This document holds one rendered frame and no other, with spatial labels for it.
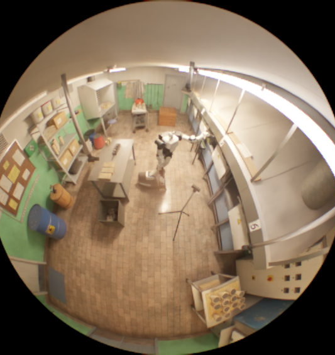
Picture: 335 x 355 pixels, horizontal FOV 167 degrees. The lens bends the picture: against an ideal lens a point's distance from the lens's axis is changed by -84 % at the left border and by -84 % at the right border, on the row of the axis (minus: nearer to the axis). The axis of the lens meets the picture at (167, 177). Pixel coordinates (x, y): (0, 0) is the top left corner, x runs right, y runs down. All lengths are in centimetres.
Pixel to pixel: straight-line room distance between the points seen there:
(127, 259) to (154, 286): 78
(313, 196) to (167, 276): 252
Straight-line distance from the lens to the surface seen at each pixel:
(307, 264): 198
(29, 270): 368
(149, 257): 242
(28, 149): 303
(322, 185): 143
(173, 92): 625
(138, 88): 623
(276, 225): 125
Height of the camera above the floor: 241
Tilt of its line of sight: 54 degrees down
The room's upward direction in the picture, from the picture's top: 10 degrees clockwise
